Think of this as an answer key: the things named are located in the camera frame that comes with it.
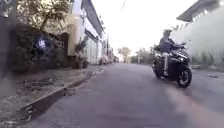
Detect distant trees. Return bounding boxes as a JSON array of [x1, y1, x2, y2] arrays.
[[116, 45, 157, 65]]

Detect potted bush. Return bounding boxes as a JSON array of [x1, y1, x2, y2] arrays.
[[73, 36, 90, 70]]

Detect grey asphalt road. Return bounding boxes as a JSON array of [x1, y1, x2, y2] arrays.
[[29, 62, 224, 128]]

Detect white building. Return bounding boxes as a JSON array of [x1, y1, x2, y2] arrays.
[[65, 0, 108, 66]]

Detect person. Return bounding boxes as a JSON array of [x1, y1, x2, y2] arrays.
[[158, 28, 181, 77]]

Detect black motorcycle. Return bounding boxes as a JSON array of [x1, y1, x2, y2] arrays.
[[151, 41, 194, 89]]

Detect dark kerb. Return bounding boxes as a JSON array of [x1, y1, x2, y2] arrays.
[[18, 68, 105, 122]]

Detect tree with yellow leaves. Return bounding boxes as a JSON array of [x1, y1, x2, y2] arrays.
[[16, 0, 75, 34]]

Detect grey dirt verge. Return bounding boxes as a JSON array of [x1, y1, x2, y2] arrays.
[[0, 64, 105, 128]]

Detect building with dark roof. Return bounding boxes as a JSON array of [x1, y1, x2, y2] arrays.
[[175, 0, 224, 24]]

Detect dark pole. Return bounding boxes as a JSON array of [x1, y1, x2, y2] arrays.
[[0, 0, 18, 80]]

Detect dark wall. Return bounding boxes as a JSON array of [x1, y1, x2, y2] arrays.
[[9, 23, 70, 75]]

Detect pale wall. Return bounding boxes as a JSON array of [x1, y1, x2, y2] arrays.
[[170, 7, 224, 67]]

